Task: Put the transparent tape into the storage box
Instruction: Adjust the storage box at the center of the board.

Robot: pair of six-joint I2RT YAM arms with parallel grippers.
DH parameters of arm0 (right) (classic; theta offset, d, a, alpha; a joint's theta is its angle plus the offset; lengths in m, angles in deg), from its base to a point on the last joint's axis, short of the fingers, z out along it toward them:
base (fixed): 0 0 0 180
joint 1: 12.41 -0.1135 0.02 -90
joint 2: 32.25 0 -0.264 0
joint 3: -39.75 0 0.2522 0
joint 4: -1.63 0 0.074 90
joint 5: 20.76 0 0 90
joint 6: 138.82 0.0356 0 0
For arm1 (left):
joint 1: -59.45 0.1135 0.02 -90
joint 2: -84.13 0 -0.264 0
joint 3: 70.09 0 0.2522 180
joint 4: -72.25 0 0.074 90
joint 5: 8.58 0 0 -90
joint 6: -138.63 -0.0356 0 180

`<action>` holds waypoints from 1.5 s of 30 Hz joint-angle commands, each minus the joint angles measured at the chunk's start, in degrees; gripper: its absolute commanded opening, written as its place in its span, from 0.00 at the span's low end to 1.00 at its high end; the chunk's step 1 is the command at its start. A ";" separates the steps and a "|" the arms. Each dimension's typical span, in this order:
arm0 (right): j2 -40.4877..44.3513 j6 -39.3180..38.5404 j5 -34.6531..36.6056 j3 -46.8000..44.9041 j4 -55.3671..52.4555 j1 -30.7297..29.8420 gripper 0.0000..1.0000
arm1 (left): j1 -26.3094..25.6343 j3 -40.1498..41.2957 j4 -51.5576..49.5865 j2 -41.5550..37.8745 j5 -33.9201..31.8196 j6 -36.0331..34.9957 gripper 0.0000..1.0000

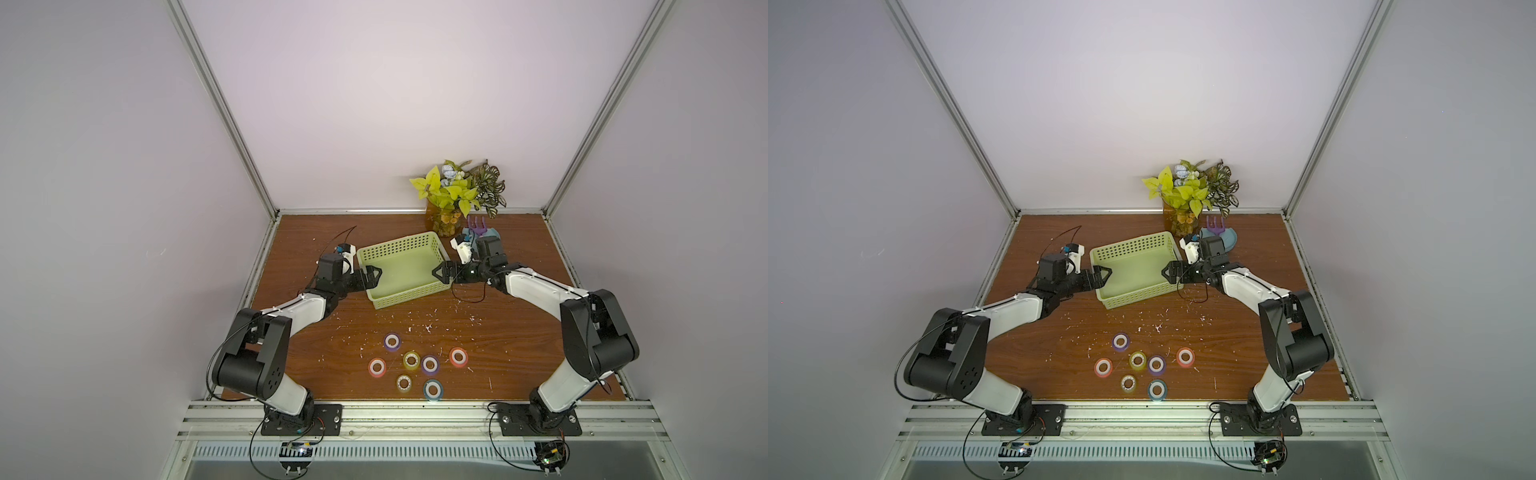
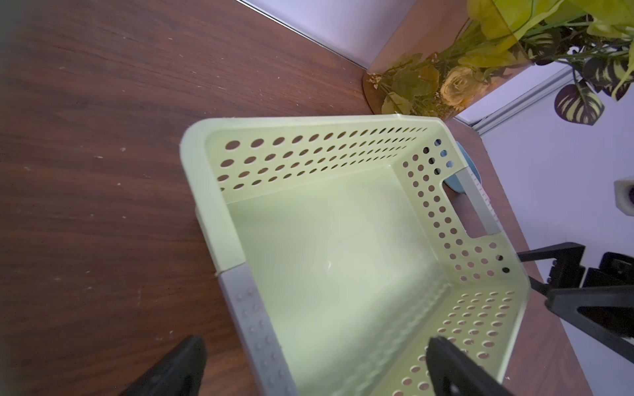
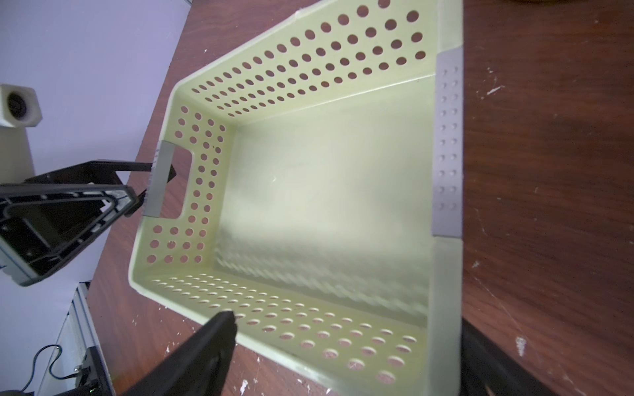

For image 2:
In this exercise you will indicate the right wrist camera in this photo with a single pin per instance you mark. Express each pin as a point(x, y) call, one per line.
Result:
point(623, 193)

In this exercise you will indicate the amber vase with flowers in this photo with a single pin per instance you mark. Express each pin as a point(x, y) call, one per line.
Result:
point(450, 54)

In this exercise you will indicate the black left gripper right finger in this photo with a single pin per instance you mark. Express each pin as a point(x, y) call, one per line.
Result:
point(452, 372)

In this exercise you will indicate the green perforated storage basket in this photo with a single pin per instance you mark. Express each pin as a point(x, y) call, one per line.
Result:
point(343, 244)

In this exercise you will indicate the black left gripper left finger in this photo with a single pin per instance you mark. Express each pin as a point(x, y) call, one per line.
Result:
point(179, 372)

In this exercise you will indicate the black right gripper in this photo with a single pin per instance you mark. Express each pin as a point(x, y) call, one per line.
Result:
point(603, 308)

